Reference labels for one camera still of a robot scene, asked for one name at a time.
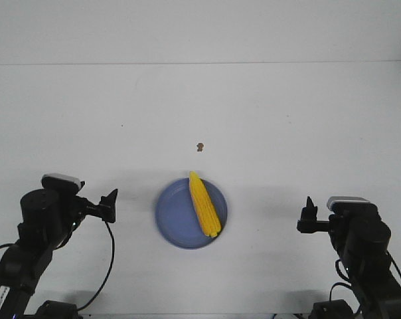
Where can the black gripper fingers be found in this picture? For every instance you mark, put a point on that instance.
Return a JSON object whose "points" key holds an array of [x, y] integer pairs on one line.
{"points": [[308, 219]]}

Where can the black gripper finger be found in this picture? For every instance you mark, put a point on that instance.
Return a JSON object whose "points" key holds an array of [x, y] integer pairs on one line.
{"points": [[108, 214], [109, 200]]}

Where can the blue round plate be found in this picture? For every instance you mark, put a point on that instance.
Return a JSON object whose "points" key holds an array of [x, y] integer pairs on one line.
{"points": [[176, 219]]}

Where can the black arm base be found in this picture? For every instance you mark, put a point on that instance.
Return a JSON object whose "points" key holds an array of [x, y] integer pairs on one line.
{"points": [[335, 309], [56, 310]]}

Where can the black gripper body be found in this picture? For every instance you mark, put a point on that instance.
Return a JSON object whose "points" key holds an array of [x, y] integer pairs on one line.
{"points": [[337, 227], [81, 207]]}

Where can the yellow corn cob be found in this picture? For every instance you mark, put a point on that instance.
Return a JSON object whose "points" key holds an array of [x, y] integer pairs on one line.
{"points": [[204, 208]]}

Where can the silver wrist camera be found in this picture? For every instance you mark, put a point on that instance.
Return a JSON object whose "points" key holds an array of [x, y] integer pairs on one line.
{"points": [[61, 182], [334, 200]]}

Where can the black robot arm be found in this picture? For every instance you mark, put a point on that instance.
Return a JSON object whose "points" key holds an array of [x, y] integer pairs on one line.
{"points": [[49, 220], [360, 239]]}

